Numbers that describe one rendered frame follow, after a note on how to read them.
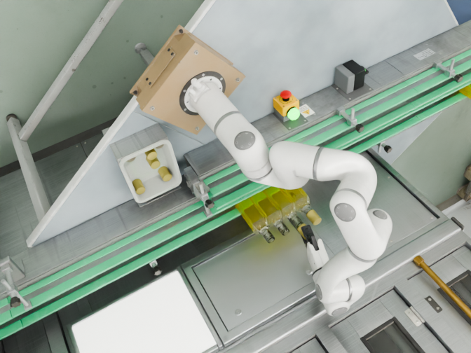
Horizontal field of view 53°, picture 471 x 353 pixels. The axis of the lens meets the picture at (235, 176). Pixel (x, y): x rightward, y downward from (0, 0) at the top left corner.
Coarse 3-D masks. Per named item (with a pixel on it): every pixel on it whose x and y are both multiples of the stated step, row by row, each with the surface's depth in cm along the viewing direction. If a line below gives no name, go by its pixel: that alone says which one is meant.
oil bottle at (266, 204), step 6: (264, 192) 169; (252, 198) 168; (258, 198) 167; (264, 198) 167; (270, 198) 167; (258, 204) 166; (264, 204) 165; (270, 204) 165; (264, 210) 164; (270, 210) 163; (276, 210) 163; (270, 216) 162; (276, 216) 162; (282, 216) 163; (270, 222) 162
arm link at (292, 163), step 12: (276, 144) 121; (288, 144) 120; (300, 144) 120; (276, 156) 120; (288, 156) 118; (300, 156) 117; (312, 156) 116; (276, 168) 121; (288, 168) 119; (300, 168) 118; (312, 168) 116; (252, 180) 133; (264, 180) 131; (276, 180) 130; (288, 180) 124; (300, 180) 125
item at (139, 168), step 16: (160, 144) 147; (144, 160) 158; (160, 160) 162; (176, 160) 156; (128, 176) 150; (144, 176) 163; (160, 176) 165; (176, 176) 163; (144, 192) 162; (160, 192) 162
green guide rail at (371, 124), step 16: (448, 80) 191; (464, 80) 189; (416, 96) 187; (432, 96) 186; (384, 112) 183; (400, 112) 182; (352, 128) 180; (368, 128) 178; (320, 144) 176; (336, 144) 175; (224, 192) 167; (240, 192) 166
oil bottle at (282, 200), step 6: (270, 192) 169; (276, 192) 168; (282, 192) 168; (276, 198) 167; (282, 198) 166; (288, 198) 166; (276, 204) 166; (282, 204) 165; (288, 204) 164; (294, 204) 164; (282, 210) 163; (288, 210) 163; (294, 210) 164; (288, 216) 164
